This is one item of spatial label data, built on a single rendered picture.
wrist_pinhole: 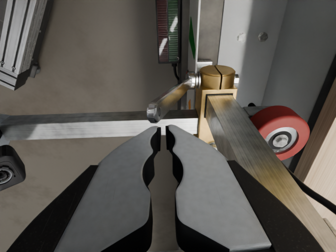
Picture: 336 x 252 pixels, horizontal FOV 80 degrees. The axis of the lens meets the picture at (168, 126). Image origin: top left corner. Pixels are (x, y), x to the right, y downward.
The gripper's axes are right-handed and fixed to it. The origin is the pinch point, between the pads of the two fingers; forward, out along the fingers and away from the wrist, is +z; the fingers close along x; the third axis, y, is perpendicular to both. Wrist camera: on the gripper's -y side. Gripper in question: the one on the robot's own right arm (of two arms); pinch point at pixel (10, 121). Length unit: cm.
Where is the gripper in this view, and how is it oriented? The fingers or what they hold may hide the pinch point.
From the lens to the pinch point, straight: 43.5
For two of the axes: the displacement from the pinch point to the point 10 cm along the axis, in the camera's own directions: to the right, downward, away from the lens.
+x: 0.2, 8.4, 5.4
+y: -10.0, 0.3, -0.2
